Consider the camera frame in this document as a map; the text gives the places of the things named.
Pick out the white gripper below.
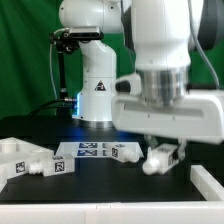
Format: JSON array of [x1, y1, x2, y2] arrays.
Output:
[[111, 73, 224, 161]]

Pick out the white square table top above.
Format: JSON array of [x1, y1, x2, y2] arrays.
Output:
[[0, 137, 54, 179]]

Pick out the black base cables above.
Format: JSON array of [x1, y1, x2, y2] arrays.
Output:
[[27, 97, 78, 117]]

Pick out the white left wall block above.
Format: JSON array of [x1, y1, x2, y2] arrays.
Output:
[[0, 167, 7, 193]]

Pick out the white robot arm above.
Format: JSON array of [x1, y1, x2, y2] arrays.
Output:
[[75, 0, 224, 157]]

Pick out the black camera on stand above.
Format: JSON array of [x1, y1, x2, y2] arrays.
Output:
[[49, 26, 104, 98]]

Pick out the white right obstacle wall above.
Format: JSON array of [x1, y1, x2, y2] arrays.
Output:
[[190, 165, 224, 202]]

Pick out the white front wall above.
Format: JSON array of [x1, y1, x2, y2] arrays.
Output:
[[0, 202, 224, 224]]

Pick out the white tag sheet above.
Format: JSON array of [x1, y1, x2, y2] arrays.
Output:
[[56, 142, 143, 158]]

